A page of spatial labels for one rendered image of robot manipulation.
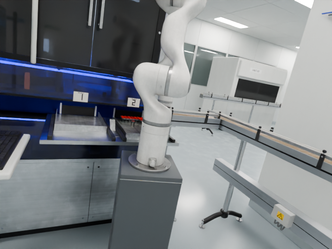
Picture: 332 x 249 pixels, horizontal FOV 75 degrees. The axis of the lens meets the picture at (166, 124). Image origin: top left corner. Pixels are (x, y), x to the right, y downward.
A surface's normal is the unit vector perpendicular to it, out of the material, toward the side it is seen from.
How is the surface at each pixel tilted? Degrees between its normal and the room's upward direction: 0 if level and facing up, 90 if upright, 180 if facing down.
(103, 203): 90
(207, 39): 90
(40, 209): 90
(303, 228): 90
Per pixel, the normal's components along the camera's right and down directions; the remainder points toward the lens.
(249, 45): 0.40, 0.29
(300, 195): -0.90, -0.06
